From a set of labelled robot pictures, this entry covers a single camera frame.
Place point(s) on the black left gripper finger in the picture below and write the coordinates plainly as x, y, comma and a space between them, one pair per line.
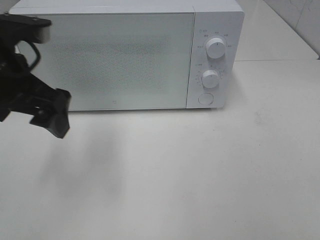
56, 115

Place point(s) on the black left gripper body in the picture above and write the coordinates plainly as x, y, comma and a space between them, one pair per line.
20, 90

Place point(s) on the white microwave door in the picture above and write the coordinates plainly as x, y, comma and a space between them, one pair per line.
119, 61

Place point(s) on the round white door button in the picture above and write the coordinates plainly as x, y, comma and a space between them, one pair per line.
206, 99

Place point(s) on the white microwave knob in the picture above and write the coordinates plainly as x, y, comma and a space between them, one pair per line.
210, 79
215, 47

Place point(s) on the white microwave oven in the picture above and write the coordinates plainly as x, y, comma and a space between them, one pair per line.
222, 18

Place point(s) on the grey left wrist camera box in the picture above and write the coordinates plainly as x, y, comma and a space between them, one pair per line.
15, 28

